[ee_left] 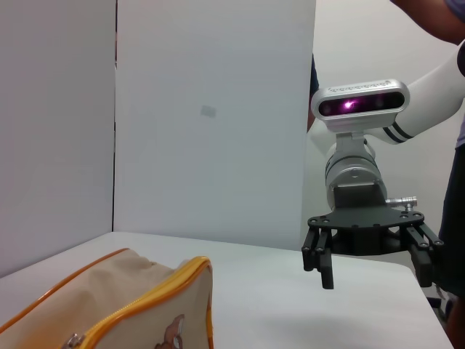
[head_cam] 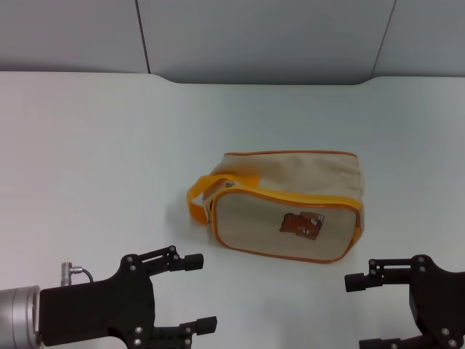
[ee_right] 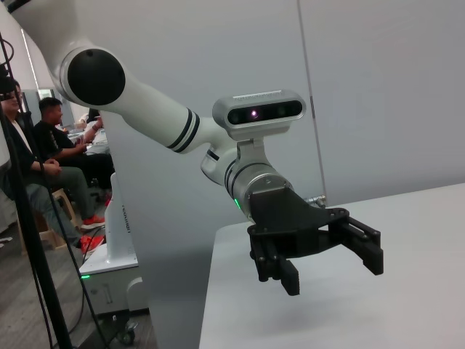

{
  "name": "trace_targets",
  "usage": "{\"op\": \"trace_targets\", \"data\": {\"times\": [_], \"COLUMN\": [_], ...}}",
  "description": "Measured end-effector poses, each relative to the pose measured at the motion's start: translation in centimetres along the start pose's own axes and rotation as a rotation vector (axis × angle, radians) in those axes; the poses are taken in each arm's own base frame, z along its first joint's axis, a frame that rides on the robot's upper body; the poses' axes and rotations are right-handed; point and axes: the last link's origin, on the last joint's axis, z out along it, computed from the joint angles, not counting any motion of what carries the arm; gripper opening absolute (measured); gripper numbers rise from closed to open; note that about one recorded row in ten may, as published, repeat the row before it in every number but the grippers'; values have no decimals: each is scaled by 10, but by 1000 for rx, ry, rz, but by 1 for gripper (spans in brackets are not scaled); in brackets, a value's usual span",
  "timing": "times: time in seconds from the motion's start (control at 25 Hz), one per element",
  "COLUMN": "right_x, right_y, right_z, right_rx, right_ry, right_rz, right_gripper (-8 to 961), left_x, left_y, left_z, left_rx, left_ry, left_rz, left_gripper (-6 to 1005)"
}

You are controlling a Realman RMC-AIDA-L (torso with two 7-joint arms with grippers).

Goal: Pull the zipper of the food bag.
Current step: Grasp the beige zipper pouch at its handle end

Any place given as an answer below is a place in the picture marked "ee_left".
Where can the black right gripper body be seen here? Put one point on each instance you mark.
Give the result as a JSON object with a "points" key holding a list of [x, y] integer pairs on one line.
{"points": [[363, 221]]}

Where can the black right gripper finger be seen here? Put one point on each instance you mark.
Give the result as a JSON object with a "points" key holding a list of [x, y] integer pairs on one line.
{"points": [[425, 265], [326, 272]]}

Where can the beige food bag orange trim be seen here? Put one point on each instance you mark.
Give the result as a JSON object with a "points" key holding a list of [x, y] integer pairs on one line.
{"points": [[109, 294]]}

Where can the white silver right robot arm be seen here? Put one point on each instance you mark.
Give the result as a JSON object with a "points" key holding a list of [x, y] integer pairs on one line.
{"points": [[428, 98]]}

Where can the white tablecloth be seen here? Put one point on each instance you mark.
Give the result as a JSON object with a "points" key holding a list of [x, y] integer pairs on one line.
{"points": [[290, 312]]}

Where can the person in dark trousers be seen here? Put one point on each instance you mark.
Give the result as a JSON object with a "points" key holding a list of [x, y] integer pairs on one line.
{"points": [[454, 218]]}

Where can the person with navy sleeve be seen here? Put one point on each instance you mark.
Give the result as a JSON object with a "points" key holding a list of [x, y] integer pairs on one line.
{"points": [[314, 76]]}

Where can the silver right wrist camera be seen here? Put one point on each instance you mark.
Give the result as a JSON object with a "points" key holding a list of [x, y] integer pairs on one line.
{"points": [[359, 105]]}

